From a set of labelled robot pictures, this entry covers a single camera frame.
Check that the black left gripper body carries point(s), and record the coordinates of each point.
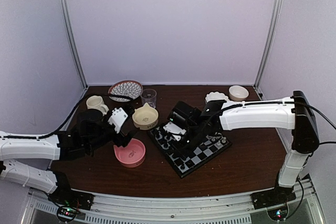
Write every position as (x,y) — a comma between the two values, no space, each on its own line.
(95,142)

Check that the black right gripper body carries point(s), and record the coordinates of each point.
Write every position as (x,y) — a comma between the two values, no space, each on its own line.
(195,140)

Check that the pink cat-shaped bowl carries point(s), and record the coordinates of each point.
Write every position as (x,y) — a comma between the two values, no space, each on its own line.
(131,156)

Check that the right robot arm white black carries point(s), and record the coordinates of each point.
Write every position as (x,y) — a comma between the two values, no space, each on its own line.
(291,113)

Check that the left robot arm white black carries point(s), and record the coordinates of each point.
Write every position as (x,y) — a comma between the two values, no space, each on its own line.
(32,147)

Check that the white mug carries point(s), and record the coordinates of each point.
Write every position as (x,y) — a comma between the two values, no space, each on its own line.
(97,102)

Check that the white scalloped bowl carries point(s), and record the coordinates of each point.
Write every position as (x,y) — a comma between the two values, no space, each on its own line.
(215,96)

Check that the black white chessboard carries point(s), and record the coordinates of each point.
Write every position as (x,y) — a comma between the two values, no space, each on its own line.
(204,152)

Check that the cream round bowl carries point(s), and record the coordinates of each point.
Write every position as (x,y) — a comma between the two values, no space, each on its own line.
(238,93)

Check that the cream cat-shaped bowl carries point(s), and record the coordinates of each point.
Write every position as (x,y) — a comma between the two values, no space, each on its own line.
(145,117)

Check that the patterned ceramic plate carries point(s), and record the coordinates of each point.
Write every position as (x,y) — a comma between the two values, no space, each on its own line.
(125,91)

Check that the clear drinking glass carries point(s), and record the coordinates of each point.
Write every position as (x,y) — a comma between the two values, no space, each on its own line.
(149,96)

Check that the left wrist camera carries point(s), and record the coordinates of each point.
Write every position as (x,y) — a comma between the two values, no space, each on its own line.
(119,116)

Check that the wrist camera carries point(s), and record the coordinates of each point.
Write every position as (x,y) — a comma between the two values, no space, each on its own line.
(175,130)
(119,116)

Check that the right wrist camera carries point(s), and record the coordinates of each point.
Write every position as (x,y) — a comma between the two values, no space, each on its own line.
(175,130)

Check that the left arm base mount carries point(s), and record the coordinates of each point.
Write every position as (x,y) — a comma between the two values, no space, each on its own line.
(72,198)

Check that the aluminium front rail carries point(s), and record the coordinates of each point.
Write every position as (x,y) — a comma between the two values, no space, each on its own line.
(235,208)

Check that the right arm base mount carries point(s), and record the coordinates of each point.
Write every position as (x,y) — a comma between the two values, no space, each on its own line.
(272,197)

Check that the left aluminium frame post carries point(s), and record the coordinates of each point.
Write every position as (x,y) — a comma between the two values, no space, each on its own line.
(72,43)

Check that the aluminium frame post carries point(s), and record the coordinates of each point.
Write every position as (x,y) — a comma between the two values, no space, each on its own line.
(276,10)
(72,43)

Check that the right aluminium frame post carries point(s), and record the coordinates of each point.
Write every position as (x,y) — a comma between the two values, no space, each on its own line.
(276,10)

